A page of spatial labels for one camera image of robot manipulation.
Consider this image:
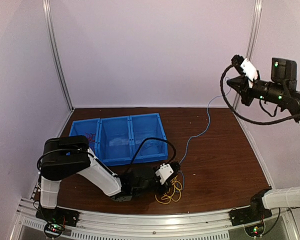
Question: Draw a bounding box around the yellow cable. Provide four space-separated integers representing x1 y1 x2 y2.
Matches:
154 176 183 205

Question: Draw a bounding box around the blue cable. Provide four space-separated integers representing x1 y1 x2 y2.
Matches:
173 77 232 191

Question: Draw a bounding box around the red cable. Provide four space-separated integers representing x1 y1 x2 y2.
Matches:
82 132 97 145

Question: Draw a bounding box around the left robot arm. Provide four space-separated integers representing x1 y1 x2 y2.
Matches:
37 135 181 222

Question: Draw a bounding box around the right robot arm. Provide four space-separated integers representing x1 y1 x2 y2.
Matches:
221 55 300 221

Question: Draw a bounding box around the blue plastic bin right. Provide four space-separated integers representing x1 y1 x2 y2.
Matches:
130 113 168 164

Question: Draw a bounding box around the blue plastic bin left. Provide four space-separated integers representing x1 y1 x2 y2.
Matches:
68 118 100 156

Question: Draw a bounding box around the right circuit board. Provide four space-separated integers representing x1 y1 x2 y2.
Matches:
244 224 265 238

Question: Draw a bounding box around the circuit board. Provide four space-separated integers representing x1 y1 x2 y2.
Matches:
43 223 65 238
244 224 265 238

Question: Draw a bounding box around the left circuit board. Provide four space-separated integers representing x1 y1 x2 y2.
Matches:
43 223 65 238

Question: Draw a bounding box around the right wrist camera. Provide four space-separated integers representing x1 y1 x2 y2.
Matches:
231 54 260 89

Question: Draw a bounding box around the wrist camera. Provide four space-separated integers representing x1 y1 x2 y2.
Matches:
154 161 181 185
231 54 260 89

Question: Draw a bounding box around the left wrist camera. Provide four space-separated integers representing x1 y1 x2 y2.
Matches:
154 161 181 185

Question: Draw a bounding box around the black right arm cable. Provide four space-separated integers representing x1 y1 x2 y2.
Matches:
219 63 300 125

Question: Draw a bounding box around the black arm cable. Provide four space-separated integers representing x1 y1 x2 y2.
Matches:
128 137 178 173
219 63 300 125

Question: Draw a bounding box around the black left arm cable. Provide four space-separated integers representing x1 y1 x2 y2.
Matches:
128 137 178 173

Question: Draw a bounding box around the right aluminium frame post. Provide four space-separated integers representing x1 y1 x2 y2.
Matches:
231 0 263 111

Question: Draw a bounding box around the aluminium frame post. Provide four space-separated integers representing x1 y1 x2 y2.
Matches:
42 0 74 111
231 0 263 111

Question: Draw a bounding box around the aluminium front rail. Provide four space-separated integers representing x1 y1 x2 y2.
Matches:
8 198 300 240

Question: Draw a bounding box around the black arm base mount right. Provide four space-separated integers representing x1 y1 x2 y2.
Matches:
228 206 272 227

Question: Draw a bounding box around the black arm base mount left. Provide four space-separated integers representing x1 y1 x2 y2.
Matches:
35 207 80 227

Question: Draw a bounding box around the left aluminium frame post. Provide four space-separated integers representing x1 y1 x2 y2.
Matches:
42 0 74 111

